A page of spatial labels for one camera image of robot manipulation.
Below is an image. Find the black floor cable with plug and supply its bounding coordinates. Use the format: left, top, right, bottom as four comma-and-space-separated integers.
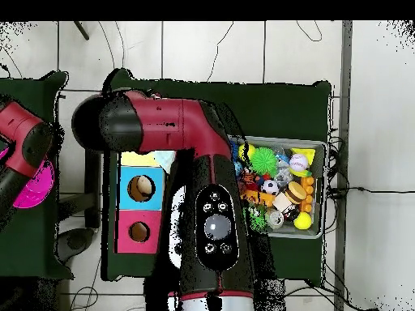
327, 185, 415, 198

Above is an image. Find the silver mesh bin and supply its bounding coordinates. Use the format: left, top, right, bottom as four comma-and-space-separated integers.
228, 134, 328, 240

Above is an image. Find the green cloth side table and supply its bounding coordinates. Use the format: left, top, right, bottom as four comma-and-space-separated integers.
0, 70, 74, 279

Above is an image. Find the yellow ball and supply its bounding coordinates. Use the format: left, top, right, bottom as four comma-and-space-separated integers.
293, 211, 313, 230
238, 143, 257, 162

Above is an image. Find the round wooden burger toy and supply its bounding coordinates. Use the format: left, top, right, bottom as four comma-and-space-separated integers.
284, 181, 307, 205

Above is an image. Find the light blue waffle cloth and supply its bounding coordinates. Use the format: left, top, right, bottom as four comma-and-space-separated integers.
153, 150, 177, 173

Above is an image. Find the white baseball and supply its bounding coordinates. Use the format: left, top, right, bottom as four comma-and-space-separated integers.
289, 153, 309, 172

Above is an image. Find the plain wooden cube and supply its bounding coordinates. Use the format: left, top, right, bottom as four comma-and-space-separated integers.
272, 192, 293, 212

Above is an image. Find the pink round object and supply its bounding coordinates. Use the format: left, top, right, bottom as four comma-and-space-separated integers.
0, 142, 56, 210

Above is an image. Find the small soccer ball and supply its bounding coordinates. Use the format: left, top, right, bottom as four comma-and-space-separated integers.
261, 179, 280, 196

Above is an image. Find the wooden box with three holes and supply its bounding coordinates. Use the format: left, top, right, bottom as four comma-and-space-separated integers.
114, 151, 168, 254

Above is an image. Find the green spiky rubber ball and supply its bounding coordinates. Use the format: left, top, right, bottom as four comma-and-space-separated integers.
250, 147, 279, 177

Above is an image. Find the dark green table cloth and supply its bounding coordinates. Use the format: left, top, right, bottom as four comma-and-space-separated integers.
101, 68, 333, 288

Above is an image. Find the black rod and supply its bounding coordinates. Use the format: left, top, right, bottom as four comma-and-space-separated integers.
73, 20, 90, 40

